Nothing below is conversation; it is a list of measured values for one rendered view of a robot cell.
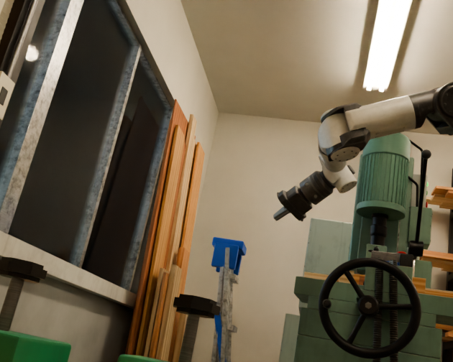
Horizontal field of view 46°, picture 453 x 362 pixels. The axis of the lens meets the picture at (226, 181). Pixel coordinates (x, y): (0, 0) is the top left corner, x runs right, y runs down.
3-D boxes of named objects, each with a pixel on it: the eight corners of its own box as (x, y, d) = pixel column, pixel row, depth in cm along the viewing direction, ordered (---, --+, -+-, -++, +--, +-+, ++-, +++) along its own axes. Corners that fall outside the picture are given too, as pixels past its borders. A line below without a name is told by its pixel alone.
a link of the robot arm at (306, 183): (277, 203, 166) (307, 181, 162) (275, 188, 175) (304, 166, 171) (303, 228, 171) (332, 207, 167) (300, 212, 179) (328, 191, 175)
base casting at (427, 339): (295, 334, 174) (300, 306, 177) (314, 346, 225) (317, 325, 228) (442, 359, 160) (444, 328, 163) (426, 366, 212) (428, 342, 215)
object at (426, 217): (408, 242, 208) (410, 205, 212) (406, 247, 216) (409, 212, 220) (431, 244, 205) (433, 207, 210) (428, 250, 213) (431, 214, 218)
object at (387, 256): (369, 262, 168) (371, 245, 169) (369, 269, 177) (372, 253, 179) (413, 267, 164) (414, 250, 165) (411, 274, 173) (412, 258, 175)
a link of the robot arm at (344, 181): (322, 200, 163) (352, 178, 159) (305, 172, 167) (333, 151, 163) (335, 205, 172) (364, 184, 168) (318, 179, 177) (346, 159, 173)
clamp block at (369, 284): (362, 289, 164) (364, 261, 167) (363, 296, 176) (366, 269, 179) (412, 296, 160) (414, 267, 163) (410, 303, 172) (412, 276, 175)
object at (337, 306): (307, 307, 176) (308, 295, 177) (313, 315, 195) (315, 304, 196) (435, 327, 164) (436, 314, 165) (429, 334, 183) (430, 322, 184)
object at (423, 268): (404, 289, 200) (406, 258, 204) (403, 292, 206) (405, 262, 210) (431, 293, 197) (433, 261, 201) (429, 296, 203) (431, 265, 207)
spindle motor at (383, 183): (354, 205, 192) (363, 128, 202) (357, 220, 208) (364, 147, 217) (405, 210, 186) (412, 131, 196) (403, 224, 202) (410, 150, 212)
